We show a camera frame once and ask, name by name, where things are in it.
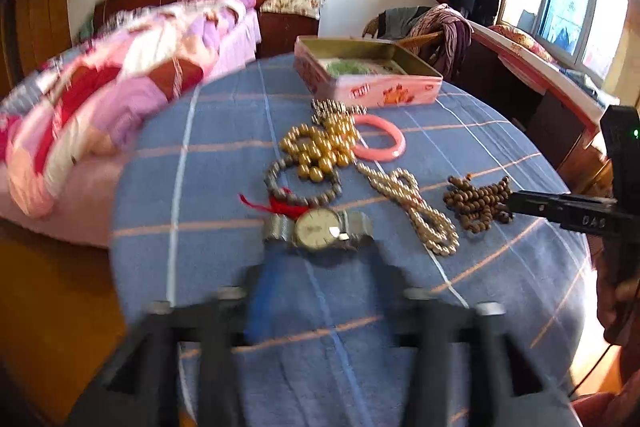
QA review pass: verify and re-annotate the brown wooden bead bracelet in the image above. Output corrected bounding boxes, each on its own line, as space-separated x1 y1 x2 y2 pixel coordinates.
442 174 516 234

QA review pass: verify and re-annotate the wooden wardrobe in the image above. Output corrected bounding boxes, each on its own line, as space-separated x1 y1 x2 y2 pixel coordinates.
0 0 76 92

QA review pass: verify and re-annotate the gold spiky bracelet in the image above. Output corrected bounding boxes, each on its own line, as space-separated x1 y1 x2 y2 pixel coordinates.
311 99 368 124

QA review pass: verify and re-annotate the grey garment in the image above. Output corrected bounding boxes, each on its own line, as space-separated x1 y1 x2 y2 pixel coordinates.
377 7 436 40

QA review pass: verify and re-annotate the silver wristwatch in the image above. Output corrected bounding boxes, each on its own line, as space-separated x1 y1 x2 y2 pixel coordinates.
262 208 375 253

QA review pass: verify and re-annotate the black cable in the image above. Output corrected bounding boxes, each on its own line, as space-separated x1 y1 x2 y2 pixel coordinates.
569 341 615 399

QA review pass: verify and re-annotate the pearl necklace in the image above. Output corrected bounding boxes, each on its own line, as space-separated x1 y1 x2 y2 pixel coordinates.
356 162 460 256

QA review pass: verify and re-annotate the gold bead necklace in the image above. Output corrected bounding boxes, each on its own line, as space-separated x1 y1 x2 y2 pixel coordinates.
279 112 362 184

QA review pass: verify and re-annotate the blue plaid cloth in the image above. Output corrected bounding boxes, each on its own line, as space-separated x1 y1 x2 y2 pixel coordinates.
109 54 593 427

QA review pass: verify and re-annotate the pink patchwork quilt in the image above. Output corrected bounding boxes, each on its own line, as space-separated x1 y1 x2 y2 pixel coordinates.
0 2 248 220

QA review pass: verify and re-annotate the red floral desk cloth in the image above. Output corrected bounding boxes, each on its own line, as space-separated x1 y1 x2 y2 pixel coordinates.
487 24 621 128

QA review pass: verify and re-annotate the dark wooden desk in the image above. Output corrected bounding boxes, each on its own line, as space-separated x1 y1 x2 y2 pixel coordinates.
452 24 621 188

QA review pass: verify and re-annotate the person's right forearm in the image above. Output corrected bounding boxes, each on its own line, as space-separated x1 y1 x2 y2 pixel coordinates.
570 342 640 427

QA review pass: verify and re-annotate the pink bed mattress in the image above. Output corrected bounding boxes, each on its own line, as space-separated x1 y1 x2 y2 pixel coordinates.
0 7 263 248

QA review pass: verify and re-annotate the window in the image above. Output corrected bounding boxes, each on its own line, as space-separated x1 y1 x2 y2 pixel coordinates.
500 0 632 82

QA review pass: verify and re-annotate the pink tin box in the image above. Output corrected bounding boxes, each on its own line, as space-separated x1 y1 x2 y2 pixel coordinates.
293 35 444 108

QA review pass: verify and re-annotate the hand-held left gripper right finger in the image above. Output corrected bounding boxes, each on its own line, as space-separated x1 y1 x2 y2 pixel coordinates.
370 252 581 427

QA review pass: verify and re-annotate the wooden nightstand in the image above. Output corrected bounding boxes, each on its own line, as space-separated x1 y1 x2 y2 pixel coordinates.
256 7 321 60

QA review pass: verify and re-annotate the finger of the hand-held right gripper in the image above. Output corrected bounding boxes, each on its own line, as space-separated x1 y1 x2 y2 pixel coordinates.
505 189 621 238

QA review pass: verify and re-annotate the green beaded jewelry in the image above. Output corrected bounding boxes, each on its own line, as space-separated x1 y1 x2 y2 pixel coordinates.
325 58 396 78

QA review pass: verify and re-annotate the person's right hand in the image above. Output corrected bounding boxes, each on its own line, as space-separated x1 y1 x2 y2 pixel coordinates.
596 252 640 348

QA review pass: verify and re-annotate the pink bangle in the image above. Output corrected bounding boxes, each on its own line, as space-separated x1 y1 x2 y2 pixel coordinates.
350 114 407 159

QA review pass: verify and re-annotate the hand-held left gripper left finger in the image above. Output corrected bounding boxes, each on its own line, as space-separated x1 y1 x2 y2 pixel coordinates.
65 257 283 427

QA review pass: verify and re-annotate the grey bead bracelet red tassel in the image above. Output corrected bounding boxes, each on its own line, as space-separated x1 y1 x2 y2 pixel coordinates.
239 155 343 220

